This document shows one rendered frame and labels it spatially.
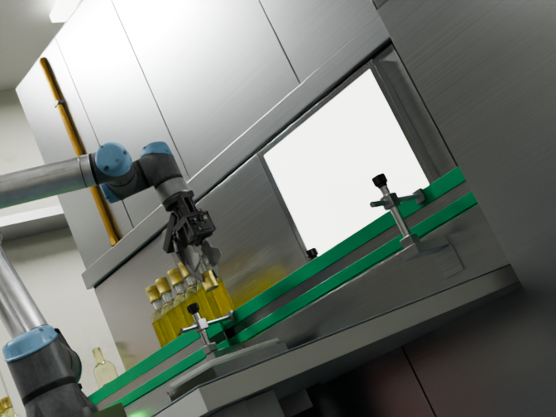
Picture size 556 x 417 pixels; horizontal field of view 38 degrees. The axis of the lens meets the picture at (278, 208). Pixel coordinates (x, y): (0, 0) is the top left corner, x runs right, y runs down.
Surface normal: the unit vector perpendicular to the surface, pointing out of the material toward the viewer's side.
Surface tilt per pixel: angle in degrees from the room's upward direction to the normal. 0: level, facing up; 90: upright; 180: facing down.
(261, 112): 90
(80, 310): 90
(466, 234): 90
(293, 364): 90
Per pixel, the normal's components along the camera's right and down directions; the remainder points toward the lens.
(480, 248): -0.67, 0.11
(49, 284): 0.48, -0.43
